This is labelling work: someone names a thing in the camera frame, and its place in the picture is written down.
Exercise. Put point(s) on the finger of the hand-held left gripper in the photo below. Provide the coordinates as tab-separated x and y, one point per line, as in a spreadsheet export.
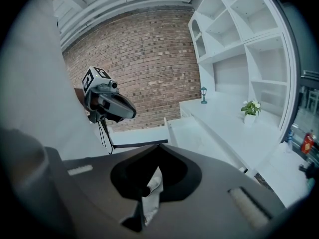
119	106

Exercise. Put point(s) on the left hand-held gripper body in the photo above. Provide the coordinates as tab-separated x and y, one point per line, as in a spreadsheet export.
93	81

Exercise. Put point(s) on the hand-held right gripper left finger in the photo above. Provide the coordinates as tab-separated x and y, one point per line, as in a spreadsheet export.
99	183

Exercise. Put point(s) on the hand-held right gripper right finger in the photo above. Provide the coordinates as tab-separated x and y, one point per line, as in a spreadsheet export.
211	195

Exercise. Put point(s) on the white drawer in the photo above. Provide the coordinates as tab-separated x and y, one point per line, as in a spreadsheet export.
194	138

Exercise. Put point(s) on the person's left forearm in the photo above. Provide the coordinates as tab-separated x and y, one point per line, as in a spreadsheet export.
79	97

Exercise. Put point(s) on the person's left hand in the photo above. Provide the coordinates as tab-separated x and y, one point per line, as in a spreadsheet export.
94	104

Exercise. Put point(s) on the white shoe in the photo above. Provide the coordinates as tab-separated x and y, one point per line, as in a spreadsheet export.
154	183

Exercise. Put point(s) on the person's white shirt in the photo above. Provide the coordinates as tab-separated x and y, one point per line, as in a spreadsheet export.
37	71

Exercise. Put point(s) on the white desk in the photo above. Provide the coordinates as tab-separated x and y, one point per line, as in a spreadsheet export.
224	118

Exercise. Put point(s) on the small green lantern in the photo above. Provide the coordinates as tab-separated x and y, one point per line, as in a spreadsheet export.
204	94

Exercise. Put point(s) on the potted plant in white pot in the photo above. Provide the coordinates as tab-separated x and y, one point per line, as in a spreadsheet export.
251	111

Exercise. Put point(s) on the blue bottle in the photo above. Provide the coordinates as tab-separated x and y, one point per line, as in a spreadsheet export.
290	137

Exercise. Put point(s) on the red object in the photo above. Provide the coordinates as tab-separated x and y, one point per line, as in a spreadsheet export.
307	143

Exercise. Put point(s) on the white bookshelf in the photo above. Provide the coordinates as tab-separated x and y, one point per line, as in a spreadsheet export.
244	41

